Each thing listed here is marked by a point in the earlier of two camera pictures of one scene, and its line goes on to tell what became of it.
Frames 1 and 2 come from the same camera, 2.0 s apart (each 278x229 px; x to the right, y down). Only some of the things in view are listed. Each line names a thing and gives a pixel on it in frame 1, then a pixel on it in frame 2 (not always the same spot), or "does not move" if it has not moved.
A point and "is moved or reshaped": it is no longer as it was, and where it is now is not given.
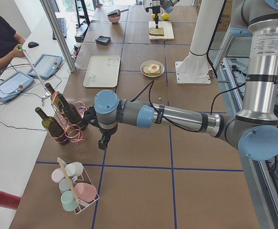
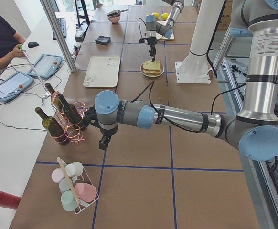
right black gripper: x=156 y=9 -> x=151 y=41
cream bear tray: x=102 y=71 does not move
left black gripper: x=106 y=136 does not move
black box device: x=80 y=36 does not move
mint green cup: x=69 y=202 does not move
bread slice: x=154 y=31 is moved or reshaped
